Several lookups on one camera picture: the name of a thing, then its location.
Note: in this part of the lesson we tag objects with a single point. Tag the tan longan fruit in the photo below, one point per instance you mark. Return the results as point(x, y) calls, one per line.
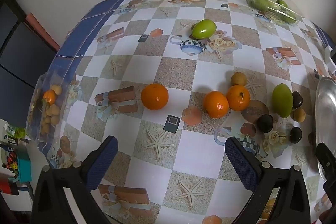
point(238, 79)
point(299, 114)

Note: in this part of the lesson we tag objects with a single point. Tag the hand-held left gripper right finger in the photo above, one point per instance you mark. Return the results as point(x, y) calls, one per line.
point(241, 161)

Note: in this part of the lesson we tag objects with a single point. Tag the dark blue cabinet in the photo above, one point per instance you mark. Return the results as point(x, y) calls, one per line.
point(18, 56)

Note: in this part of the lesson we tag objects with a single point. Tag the green and white packet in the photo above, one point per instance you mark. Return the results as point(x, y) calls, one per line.
point(14, 132)

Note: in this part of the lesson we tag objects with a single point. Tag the dark purple plum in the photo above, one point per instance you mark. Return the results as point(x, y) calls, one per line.
point(296, 134)
point(298, 100)
point(264, 123)

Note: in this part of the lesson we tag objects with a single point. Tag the green oval fruit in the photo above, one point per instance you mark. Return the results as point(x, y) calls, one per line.
point(203, 29)
point(282, 102)

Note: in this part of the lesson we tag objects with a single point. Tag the clear plastic clamshell container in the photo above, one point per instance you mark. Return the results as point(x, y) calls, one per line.
point(273, 15)

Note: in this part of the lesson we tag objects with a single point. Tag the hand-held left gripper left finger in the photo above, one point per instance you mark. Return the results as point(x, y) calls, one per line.
point(102, 161)

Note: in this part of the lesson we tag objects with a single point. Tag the reddish brown board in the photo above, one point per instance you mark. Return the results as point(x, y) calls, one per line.
point(42, 29)

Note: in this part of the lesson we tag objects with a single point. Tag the teal box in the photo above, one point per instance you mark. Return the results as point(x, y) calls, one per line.
point(23, 169)

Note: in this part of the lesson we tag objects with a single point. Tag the orange fruit with stem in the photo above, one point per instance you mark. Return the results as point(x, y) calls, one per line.
point(238, 99)

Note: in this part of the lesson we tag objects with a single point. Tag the checkered printed tablecloth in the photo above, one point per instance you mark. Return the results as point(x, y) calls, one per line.
point(183, 150)

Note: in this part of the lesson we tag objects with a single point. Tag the small black box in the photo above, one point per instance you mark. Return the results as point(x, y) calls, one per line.
point(334, 50)

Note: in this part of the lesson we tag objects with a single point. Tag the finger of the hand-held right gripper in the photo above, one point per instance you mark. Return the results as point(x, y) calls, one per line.
point(325, 159)
point(331, 192)

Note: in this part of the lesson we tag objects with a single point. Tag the pile of small green fruits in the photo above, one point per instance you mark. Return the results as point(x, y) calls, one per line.
point(258, 2)

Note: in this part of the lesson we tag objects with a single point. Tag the small mandarin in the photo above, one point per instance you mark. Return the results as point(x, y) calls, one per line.
point(49, 97)

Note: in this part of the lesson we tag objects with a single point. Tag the silver metal plate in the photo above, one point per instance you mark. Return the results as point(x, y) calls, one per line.
point(326, 113)

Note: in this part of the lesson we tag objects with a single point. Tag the colourful toys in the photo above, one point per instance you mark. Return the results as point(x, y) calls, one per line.
point(10, 162)

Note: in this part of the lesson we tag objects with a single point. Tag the clear plastic bag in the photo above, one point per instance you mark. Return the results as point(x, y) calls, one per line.
point(36, 98)

